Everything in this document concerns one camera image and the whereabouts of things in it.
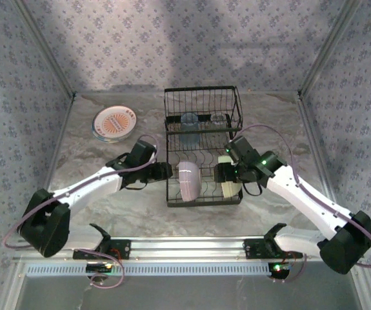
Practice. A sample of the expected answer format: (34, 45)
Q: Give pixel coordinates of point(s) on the pale green bowl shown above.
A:
(230, 190)

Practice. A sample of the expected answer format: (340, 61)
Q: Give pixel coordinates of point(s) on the purple bowl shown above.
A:
(188, 182)

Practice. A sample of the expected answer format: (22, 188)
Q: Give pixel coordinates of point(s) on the blue white striped plate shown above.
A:
(107, 139)

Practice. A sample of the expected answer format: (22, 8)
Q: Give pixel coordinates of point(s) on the white orange sunburst plate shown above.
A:
(115, 122)

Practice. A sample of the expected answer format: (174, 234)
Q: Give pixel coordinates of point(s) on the clear drinking glass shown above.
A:
(218, 119)

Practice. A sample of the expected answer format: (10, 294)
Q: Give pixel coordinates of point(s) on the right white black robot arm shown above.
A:
(304, 200)

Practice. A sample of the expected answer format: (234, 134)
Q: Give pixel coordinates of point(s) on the blue plastic cup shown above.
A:
(190, 121)

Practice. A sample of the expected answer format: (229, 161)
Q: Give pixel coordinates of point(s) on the left small circuit board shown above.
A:
(99, 267)

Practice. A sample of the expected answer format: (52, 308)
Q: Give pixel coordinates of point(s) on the small circuit board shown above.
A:
(99, 267)
(278, 269)

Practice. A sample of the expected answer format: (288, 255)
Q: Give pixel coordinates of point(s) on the right small circuit board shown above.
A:
(278, 269)

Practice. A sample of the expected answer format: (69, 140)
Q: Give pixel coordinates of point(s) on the aluminium mounting rail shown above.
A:
(185, 247)

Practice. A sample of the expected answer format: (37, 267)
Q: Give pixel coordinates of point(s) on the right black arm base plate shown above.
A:
(251, 248)

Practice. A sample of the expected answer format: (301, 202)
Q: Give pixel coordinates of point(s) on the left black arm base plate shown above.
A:
(124, 248)

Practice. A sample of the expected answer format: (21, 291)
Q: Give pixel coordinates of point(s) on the aluminium frame post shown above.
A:
(330, 48)
(46, 48)

